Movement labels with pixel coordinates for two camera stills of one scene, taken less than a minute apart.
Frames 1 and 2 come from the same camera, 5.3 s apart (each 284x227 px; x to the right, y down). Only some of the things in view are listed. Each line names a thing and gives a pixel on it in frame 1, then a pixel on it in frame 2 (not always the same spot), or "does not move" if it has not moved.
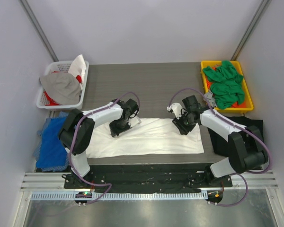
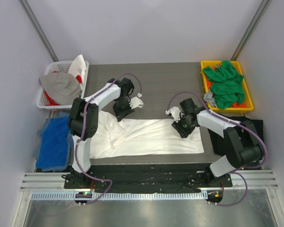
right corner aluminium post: (261, 11) does not move
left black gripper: (119, 129) → (123, 112)
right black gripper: (182, 125) does not move
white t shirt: (153, 136) does not move
